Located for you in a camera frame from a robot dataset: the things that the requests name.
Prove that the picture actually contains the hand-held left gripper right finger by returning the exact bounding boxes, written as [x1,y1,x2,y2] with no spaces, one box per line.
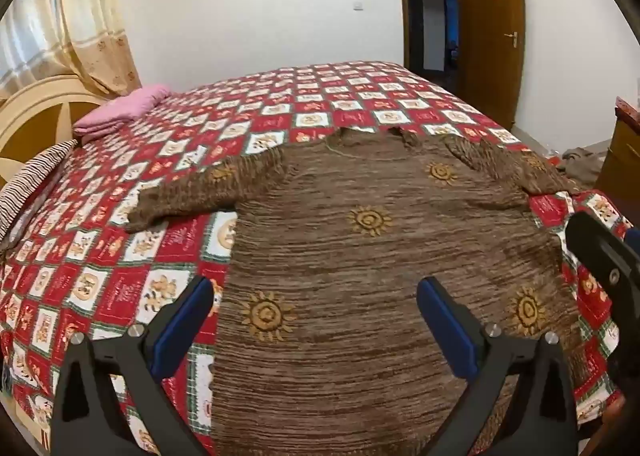
[416,276,583,456]

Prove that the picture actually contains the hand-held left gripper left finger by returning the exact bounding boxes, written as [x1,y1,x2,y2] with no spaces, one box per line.
[49,276,216,456]

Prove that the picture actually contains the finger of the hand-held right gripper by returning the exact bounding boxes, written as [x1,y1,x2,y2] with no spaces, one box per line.
[566,211,640,317]

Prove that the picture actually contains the brown knit sweater sun pattern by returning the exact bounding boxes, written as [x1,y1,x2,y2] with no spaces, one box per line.
[125,128,581,456]

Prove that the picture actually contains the grey-brown cloth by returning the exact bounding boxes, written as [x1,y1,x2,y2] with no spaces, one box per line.
[560,147,608,182]

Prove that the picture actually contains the wooden chair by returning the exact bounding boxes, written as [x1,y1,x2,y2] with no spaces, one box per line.
[595,96,640,197]

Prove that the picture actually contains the red checked bed quilt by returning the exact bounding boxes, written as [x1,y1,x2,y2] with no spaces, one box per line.
[0,61,636,456]

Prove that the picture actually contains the striped pillow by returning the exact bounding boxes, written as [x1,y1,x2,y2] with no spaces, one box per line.
[0,138,81,242]

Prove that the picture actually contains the brown wooden door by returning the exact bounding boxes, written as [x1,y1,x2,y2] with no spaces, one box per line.
[455,0,526,129]

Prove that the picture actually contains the pink folded blanket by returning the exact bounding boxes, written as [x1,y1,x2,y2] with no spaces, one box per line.
[74,84,171,142]

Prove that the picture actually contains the cream wooden headboard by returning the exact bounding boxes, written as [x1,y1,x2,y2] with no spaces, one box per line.
[0,76,108,187]

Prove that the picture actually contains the beige patterned curtain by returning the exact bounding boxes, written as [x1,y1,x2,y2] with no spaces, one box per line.
[0,0,143,97]

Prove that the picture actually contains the brown door frame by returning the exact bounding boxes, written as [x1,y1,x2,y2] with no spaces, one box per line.
[395,0,466,82]

